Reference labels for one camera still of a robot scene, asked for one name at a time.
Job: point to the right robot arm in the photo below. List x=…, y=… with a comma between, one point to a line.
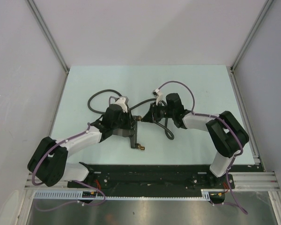
x=227, y=134

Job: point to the slotted cable duct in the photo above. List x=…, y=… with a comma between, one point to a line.
x=93, y=195

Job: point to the aluminium corner post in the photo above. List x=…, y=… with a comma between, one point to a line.
x=47, y=34
x=253, y=31

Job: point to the left aluminium corner post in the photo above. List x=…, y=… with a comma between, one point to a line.
x=47, y=34

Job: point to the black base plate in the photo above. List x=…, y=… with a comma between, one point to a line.
x=156, y=180

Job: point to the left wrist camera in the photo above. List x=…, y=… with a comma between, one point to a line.
x=122, y=102

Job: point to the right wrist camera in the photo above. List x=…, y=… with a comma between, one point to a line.
x=158, y=95

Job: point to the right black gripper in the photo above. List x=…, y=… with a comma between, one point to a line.
x=152, y=116

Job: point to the right aluminium corner post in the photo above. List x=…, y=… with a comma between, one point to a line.
x=253, y=31

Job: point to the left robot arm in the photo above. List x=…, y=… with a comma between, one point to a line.
x=49, y=163

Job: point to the aluminium frame rail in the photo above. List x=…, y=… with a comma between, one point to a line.
x=255, y=181

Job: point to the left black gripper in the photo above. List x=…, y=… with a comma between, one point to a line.
x=130, y=122

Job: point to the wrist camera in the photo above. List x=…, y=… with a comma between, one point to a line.
x=122, y=102
x=158, y=95

